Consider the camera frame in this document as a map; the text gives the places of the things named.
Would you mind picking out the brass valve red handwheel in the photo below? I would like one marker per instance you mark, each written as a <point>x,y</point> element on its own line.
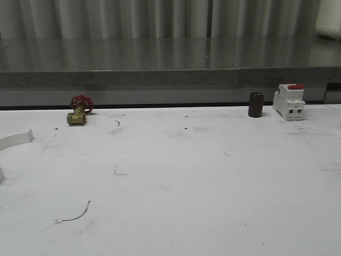
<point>81,106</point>

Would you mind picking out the white half pipe clamp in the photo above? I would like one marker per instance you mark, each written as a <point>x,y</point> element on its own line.
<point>11,141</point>

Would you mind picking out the dark brown cylindrical coupling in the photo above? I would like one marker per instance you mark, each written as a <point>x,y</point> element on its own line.
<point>256,102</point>

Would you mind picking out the white circuit breaker red switch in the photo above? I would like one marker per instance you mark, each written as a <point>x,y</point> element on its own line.
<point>288,101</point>

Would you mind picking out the grey stone counter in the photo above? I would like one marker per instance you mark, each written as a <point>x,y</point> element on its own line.
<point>47,73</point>

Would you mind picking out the white container on counter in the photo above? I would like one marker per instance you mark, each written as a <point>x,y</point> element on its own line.
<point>328,19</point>

